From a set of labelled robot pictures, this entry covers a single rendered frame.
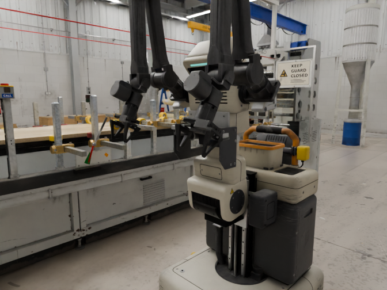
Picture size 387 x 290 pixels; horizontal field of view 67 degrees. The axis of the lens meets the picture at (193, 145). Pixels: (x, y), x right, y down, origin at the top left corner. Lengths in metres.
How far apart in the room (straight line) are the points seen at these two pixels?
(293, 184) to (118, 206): 1.66
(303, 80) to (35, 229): 3.13
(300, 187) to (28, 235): 1.80
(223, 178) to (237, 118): 0.26
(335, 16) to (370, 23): 2.83
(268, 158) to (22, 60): 8.51
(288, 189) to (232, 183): 0.27
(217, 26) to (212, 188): 0.63
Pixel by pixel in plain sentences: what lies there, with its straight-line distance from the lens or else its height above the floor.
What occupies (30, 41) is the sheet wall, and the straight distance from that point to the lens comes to 9.60.
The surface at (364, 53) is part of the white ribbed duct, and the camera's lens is 7.88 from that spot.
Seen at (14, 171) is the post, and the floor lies 0.74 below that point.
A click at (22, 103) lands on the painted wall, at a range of 9.34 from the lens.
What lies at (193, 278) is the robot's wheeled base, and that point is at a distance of 1.57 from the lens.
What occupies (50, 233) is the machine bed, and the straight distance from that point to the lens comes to 2.42.
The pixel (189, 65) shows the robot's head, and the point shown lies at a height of 1.29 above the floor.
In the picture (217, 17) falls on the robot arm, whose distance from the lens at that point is 0.92.
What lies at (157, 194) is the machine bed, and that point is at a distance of 2.83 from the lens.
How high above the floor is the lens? 1.16
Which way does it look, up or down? 9 degrees down
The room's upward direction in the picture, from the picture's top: straight up
